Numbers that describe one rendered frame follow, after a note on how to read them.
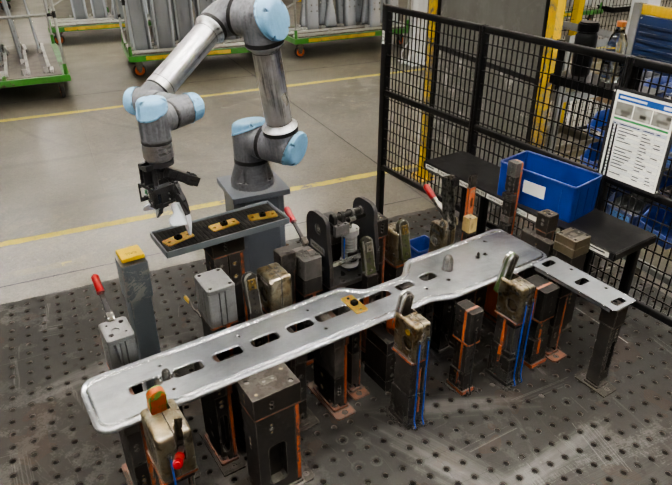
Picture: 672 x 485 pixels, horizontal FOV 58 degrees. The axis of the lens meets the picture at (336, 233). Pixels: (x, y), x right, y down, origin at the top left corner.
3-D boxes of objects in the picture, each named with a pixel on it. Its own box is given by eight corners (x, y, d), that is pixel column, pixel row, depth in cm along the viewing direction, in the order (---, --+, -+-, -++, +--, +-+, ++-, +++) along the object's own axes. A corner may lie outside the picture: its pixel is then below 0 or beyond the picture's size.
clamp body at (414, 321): (406, 437, 165) (414, 335, 148) (379, 409, 174) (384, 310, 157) (432, 423, 170) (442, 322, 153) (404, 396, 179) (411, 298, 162)
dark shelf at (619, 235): (613, 262, 187) (615, 254, 185) (422, 167, 253) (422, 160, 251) (655, 243, 197) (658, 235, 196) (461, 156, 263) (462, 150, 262)
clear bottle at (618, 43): (611, 85, 203) (625, 23, 194) (594, 81, 208) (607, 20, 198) (623, 82, 206) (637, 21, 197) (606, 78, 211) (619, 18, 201)
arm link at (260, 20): (277, 148, 212) (246, -13, 178) (313, 156, 205) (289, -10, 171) (257, 166, 204) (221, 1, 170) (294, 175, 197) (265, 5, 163)
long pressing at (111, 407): (101, 448, 125) (100, 442, 124) (76, 384, 142) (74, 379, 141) (552, 258, 191) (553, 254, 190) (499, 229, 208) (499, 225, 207)
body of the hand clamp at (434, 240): (435, 317, 212) (443, 228, 195) (422, 307, 217) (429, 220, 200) (448, 311, 215) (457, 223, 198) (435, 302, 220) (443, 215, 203)
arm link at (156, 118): (175, 96, 148) (150, 105, 142) (181, 139, 153) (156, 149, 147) (152, 91, 152) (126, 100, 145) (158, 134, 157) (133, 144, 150)
